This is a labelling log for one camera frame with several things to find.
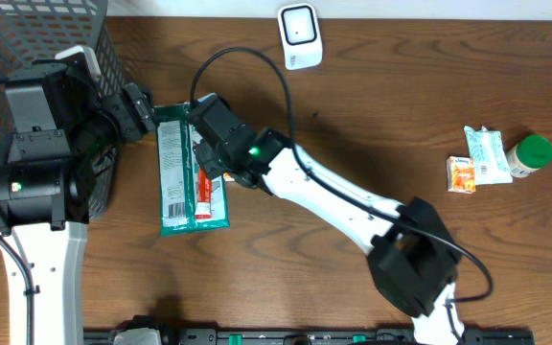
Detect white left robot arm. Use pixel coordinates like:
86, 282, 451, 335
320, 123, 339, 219
0, 45, 157, 344

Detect red snack bar wrapper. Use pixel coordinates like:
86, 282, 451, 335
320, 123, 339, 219
195, 166, 212, 219

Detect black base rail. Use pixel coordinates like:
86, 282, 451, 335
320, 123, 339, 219
83, 327, 535, 345

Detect orange tissue pack cheeks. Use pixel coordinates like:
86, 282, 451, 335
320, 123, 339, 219
223, 172, 235, 182

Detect dark mesh basket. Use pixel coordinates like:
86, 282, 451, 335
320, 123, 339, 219
0, 0, 127, 141

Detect teal white wipes pack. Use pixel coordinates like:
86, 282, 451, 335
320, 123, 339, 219
464, 126, 513, 185

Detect orange tissue pack enjoy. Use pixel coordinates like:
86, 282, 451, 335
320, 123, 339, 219
447, 156, 476, 194

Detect white barcode scanner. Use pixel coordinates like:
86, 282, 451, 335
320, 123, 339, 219
277, 3, 323, 71

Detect green lidded jar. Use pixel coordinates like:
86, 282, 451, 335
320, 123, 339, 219
506, 134, 552, 178

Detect green white gloves package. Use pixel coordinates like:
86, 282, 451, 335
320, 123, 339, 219
155, 103, 230, 237

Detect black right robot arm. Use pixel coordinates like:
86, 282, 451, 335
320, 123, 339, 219
189, 94, 465, 344

